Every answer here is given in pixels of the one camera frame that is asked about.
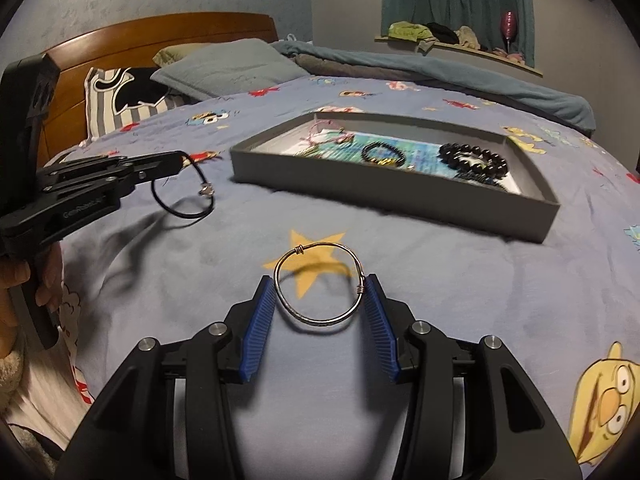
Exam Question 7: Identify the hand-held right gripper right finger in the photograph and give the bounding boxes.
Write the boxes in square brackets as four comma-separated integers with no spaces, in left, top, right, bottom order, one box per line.
[363,273,583,480]

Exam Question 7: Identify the person's white printed clothing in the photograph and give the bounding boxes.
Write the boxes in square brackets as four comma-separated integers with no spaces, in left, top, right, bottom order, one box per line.
[0,280,96,461]

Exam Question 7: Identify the striped black white pillow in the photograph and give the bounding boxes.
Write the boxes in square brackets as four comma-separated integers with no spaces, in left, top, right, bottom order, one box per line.
[82,66,188,141]

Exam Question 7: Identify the beige cloth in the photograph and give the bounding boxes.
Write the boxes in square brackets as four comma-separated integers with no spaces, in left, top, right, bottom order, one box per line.
[455,26,482,51]

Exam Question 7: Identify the grey pillow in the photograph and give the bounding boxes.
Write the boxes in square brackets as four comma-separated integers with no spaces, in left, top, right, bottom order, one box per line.
[150,38,308,102]

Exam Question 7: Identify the blue blanket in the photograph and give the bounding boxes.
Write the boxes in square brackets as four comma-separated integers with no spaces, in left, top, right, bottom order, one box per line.
[270,40,596,138]

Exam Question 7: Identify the person's left hand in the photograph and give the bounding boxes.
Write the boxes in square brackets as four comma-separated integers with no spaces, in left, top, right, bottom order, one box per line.
[0,245,63,333]

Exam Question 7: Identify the yellow green pillow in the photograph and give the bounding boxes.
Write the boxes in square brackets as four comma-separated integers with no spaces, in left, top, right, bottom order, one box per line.
[152,43,211,68]

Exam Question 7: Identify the black cloth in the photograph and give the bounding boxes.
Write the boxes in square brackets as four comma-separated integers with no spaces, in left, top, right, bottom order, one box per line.
[425,22,458,45]

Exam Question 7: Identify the black bead bracelet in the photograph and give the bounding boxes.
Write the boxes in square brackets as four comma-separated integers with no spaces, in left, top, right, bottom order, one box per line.
[438,143,509,177]

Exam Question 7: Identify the green cloth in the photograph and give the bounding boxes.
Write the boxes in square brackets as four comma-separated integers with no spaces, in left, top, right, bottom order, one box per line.
[389,21,436,43]

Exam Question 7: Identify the purple bead bracelet gold charm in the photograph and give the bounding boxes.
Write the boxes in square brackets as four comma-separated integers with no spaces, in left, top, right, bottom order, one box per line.
[361,142,407,167]

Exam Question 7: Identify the wooden headboard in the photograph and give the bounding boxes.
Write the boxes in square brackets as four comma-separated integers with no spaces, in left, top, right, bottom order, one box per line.
[37,12,278,166]

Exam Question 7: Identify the window sill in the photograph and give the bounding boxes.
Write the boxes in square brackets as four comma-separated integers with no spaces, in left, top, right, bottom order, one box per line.
[374,35,544,78]

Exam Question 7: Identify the grey blanket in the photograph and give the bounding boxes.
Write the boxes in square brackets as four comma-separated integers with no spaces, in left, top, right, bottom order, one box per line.
[295,55,391,81]

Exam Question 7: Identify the blue cartoon printed bed sheet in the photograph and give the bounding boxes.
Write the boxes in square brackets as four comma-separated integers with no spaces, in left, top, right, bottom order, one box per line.
[35,75,640,480]

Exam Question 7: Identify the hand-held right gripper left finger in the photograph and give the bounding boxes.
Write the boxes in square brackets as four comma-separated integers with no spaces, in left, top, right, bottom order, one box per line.
[54,275,277,480]

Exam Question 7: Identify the grey cardboard box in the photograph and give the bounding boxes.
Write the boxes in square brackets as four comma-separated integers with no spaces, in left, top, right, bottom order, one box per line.
[230,111,561,244]

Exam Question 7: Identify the black cord bracelet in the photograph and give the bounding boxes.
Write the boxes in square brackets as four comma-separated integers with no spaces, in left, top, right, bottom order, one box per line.
[151,152,217,219]

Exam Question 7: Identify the pink string bracelet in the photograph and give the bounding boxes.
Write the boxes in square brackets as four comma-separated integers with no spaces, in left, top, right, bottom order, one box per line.
[300,121,353,153]

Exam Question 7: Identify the silver wire bangle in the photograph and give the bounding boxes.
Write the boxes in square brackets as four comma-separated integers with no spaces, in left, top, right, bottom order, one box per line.
[273,243,364,327]

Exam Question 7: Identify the blue green printed card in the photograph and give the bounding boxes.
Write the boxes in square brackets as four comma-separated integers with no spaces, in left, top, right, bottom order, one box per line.
[295,130,506,181]

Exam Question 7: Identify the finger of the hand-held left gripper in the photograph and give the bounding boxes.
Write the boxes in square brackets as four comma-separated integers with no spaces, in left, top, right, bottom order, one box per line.
[40,150,184,182]
[42,171,168,202]

